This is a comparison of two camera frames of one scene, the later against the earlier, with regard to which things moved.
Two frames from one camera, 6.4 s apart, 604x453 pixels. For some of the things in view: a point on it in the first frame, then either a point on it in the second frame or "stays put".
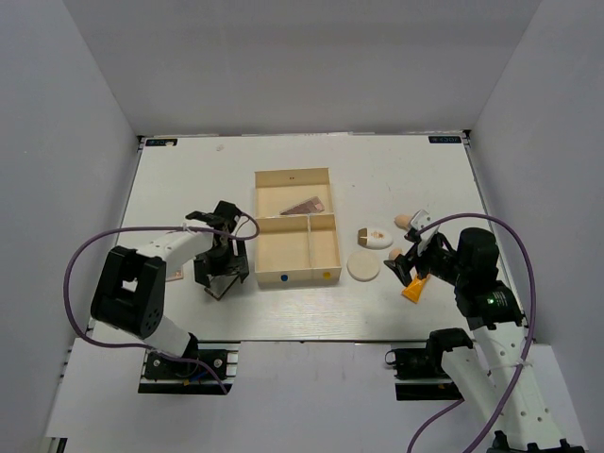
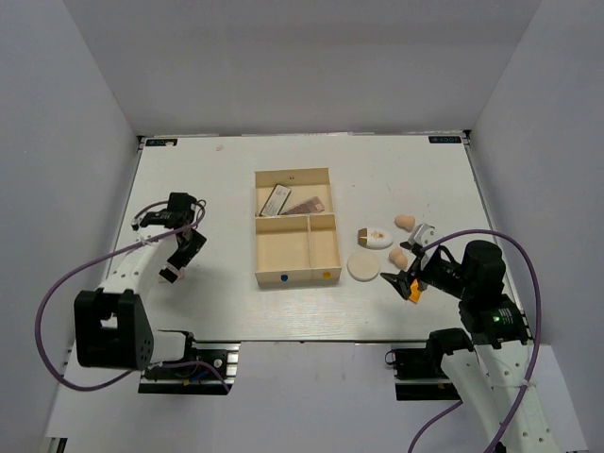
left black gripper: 236,264 -> 193,246
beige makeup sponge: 402,221 stays put
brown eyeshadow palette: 307,207 stays put
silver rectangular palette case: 220,284 -> 276,201
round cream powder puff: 363,265 stays put
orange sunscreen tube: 413,291 stays put
